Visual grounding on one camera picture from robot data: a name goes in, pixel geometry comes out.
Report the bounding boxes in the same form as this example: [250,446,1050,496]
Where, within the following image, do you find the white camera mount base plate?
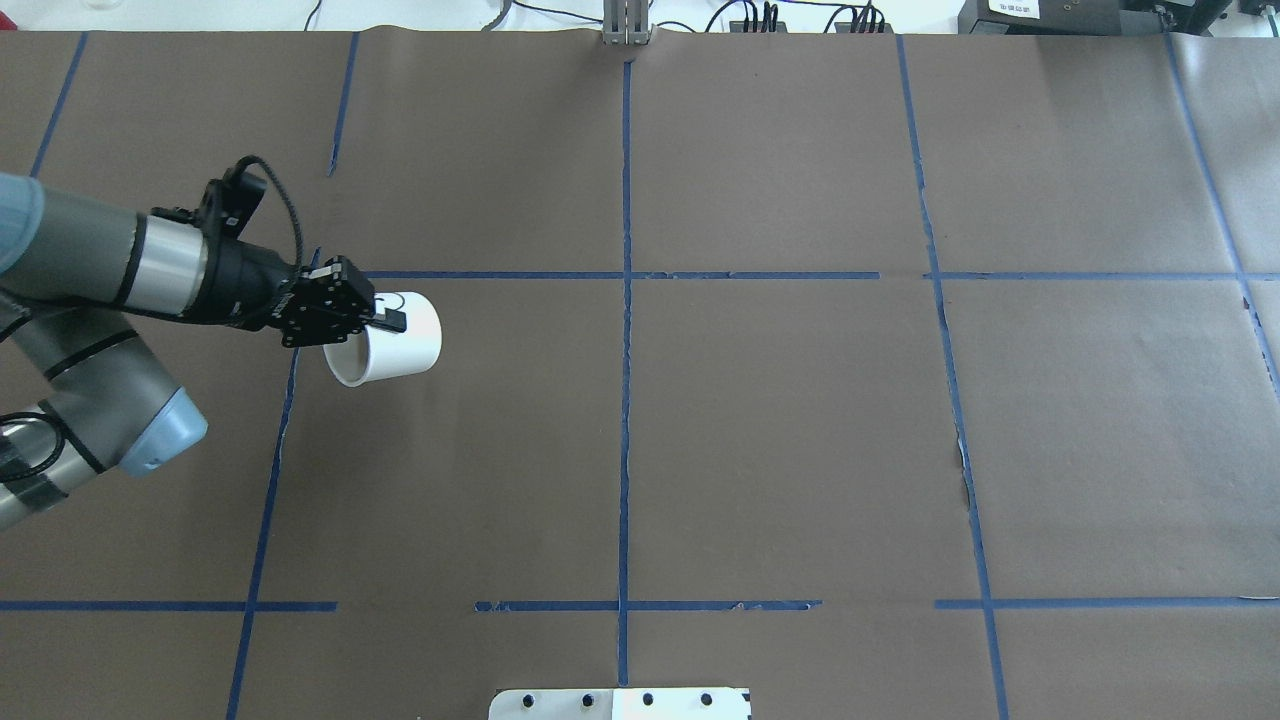
[488,685,753,719]

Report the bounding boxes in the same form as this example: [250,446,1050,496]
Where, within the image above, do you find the black box with label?
[956,0,1233,37]

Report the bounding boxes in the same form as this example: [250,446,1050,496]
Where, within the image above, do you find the blue tape strip crosswise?
[934,596,1279,612]

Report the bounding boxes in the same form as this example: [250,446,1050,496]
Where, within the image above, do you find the grey aluminium frame post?
[602,0,653,47]

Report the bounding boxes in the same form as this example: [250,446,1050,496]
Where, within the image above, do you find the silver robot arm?
[3,155,442,528]

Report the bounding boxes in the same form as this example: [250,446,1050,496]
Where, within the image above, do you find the black power strip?
[823,1,893,35]
[726,1,788,35]

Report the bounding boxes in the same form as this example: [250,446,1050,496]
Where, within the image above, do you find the black power strip left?
[726,1,788,35]

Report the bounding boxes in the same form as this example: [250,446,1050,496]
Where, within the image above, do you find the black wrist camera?
[195,165,268,241]

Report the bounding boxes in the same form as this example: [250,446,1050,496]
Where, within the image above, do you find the blue tape strip lengthwise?
[893,35,1011,719]

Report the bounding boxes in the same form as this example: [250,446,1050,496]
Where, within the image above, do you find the black power strip right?
[823,1,893,35]

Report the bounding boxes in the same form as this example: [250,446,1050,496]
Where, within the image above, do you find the brown paper table cover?
[3,27,1277,719]

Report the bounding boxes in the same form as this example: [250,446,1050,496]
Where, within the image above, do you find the white smiley face mug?
[323,291,443,388]

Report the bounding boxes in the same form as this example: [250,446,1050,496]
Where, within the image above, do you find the black camera cable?
[236,154,305,273]

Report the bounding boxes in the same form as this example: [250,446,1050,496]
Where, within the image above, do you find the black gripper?
[200,241,408,348]

